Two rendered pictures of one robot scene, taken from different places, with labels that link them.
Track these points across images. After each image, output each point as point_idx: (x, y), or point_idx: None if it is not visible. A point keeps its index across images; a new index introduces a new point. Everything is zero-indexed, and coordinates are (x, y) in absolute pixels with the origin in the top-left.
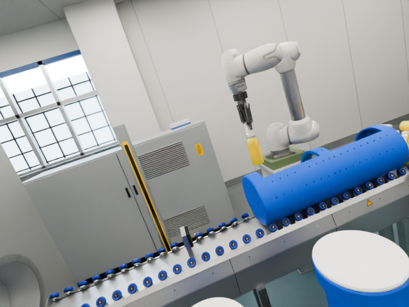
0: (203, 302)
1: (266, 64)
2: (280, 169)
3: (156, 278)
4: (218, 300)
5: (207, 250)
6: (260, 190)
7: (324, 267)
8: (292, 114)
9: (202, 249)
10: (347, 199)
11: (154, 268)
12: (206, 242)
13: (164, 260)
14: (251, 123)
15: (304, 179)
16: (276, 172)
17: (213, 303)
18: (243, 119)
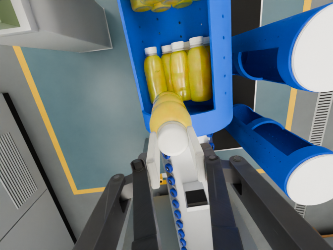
0: (290, 184)
1: None
2: (23, 8)
3: (206, 211)
4: (296, 174)
5: (192, 169)
6: (229, 120)
7: (325, 86)
8: None
9: (188, 173)
10: None
11: (191, 214)
12: (178, 169)
13: (184, 208)
14: (203, 152)
15: (230, 27)
16: (30, 24)
17: (296, 177)
18: (152, 199)
